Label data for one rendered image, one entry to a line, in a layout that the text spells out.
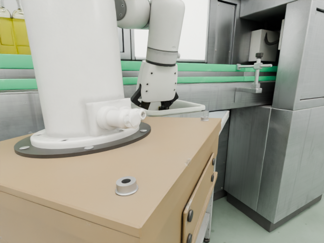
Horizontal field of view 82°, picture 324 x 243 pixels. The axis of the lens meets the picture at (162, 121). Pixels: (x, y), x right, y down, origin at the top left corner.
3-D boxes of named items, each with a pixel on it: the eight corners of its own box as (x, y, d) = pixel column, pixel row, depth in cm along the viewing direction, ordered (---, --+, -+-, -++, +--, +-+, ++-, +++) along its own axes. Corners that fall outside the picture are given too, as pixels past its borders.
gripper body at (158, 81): (170, 54, 51) (164, 93, 57) (136, 52, 46) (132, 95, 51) (186, 61, 46) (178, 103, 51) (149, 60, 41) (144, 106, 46)
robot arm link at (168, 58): (171, 47, 50) (170, 58, 52) (141, 45, 46) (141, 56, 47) (188, 53, 45) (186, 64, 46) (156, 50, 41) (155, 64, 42)
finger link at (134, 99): (152, 76, 48) (157, 94, 52) (126, 89, 46) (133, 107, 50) (155, 77, 47) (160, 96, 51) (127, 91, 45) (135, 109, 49)
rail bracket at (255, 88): (237, 101, 96) (242, 55, 91) (269, 106, 82) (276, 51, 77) (231, 101, 94) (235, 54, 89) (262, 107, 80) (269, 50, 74)
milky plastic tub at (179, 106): (166, 120, 70) (166, 97, 67) (208, 137, 50) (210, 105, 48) (120, 126, 61) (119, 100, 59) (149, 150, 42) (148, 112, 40)
